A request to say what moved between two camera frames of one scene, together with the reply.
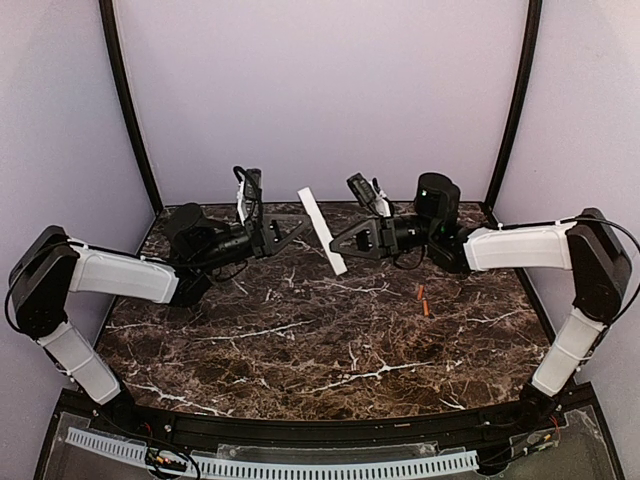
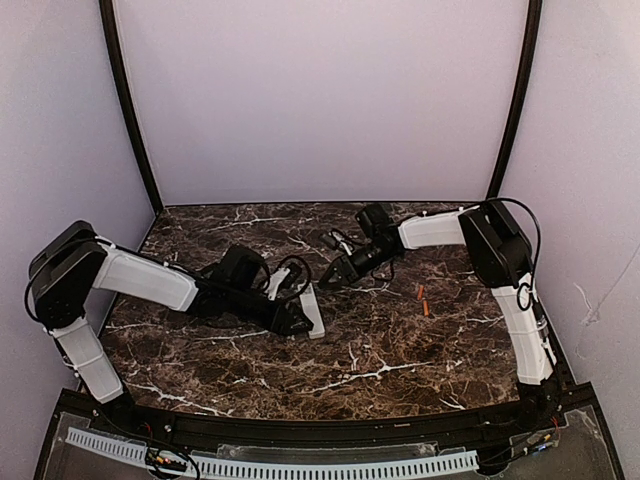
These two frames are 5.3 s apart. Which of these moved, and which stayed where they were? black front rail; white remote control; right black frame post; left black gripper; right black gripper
Moved: white remote control; left black gripper; right black gripper
Stayed: black front rail; right black frame post
